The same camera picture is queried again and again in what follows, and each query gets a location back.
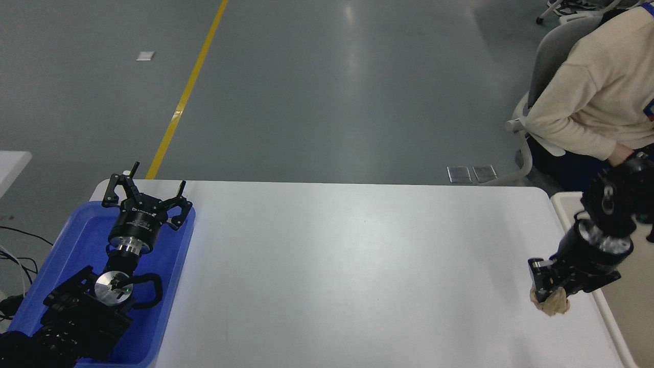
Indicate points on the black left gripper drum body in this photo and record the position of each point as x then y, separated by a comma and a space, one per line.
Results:
139, 220

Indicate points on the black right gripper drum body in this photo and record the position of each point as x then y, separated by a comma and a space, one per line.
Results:
587, 266

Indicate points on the tan paper ball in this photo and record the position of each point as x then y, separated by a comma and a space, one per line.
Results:
554, 305

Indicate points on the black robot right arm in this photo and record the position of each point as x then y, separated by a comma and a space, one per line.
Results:
621, 204

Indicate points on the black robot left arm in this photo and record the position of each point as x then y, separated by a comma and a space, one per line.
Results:
76, 317

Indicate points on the person's hand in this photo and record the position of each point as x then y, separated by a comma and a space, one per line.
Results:
621, 153

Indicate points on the large pale bin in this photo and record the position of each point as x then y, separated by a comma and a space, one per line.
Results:
638, 306

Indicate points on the blue plastic tray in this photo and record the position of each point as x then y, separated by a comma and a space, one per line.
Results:
87, 230

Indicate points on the metal floor plate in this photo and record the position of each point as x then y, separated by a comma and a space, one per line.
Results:
484, 173
459, 174

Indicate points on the white paper scrap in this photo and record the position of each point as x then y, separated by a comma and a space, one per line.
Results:
145, 56

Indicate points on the person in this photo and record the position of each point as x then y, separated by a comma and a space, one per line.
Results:
598, 92

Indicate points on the grey white office chair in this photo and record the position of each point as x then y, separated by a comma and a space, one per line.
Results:
546, 56

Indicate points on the white chair base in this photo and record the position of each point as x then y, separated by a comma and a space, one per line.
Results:
575, 18

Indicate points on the person's shoe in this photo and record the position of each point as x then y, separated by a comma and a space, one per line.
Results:
558, 5
586, 4

